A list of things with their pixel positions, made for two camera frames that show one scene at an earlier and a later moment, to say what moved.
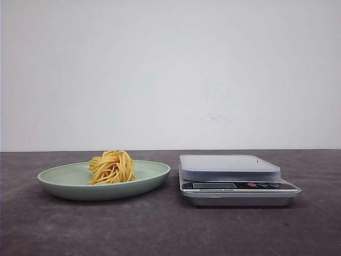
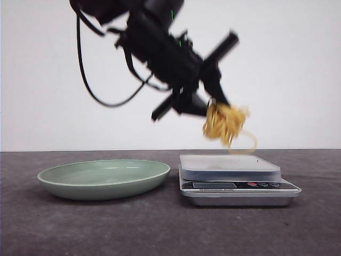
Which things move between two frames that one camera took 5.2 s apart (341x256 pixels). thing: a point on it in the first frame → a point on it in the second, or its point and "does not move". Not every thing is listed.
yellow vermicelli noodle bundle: (114, 166) → (225, 122)
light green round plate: (71, 181) does not move
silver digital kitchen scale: (233, 181) does not move
